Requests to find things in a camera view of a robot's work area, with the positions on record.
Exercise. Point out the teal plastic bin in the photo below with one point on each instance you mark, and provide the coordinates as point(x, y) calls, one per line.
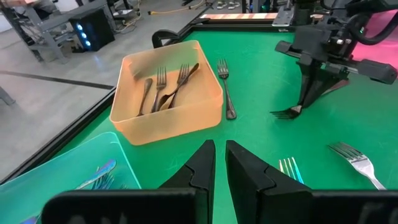
point(46, 180)

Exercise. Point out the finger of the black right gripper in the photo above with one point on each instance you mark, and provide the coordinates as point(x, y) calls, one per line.
point(306, 77)
point(376, 72)

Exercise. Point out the pink plastic bin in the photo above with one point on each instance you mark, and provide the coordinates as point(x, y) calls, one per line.
point(382, 49)

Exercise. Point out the black clamp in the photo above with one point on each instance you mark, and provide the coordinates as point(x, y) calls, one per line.
point(161, 34)

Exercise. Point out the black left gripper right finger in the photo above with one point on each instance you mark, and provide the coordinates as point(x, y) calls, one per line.
point(245, 180)

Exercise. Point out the orange plastic bin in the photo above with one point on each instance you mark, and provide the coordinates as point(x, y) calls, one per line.
point(174, 127)

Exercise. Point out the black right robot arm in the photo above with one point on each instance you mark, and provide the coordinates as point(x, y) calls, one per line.
point(373, 4)

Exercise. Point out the grey metal desk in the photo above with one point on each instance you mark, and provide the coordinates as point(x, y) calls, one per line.
point(46, 34)

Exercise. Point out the grey metal bracket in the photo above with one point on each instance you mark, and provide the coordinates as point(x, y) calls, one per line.
point(283, 18)

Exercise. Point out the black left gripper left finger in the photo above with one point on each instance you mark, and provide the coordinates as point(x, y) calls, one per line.
point(199, 174)

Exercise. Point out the black computer tower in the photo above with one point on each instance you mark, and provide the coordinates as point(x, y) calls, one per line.
point(99, 31)

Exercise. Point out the green table mat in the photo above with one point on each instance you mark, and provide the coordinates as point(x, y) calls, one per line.
point(264, 140)

